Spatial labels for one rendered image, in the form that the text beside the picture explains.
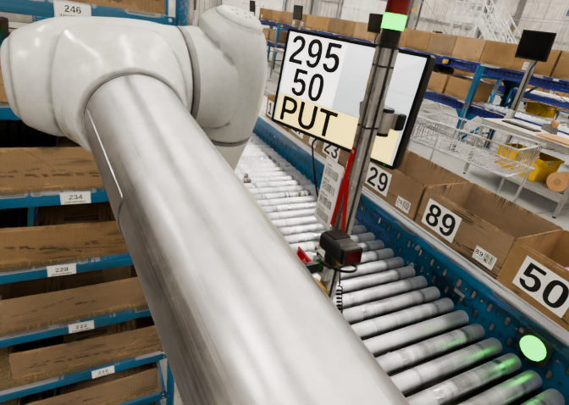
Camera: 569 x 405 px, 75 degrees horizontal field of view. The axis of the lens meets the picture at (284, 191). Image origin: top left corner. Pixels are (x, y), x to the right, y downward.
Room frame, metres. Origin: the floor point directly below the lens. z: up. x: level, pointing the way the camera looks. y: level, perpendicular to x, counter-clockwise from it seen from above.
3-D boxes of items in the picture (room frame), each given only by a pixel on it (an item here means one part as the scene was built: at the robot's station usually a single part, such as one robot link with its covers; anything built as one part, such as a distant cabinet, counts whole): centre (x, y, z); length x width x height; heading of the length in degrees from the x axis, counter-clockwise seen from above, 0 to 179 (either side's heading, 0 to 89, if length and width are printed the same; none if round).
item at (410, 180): (1.66, -0.58, 0.96); 0.39 x 0.29 x 0.17; 30
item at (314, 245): (1.38, -0.22, 0.72); 0.52 x 0.05 x 0.05; 120
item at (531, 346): (0.86, -0.80, 0.81); 0.07 x 0.01 x 0.07; 30
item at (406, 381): (0.82, -0.55, 0.72); 0.52 x 0.05 x 0.05; 120
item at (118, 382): (0.90, 0.57, 0.39); 0.40 x 0.30 x 0.10; 121
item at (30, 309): (0.91, 0.57, 0.79); 0.40 x 0.30 x 0.10; 121
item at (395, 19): (0.92, -0.18, 1.62); 0.05 x 0.05 x 0.06
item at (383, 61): (0.92, -0.17, 1.11); 0.12 x 0.05 x 0.88; 30
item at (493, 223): (1.31, -0.79, 0.97); 0.39 x 0.29 x 0.17; 30
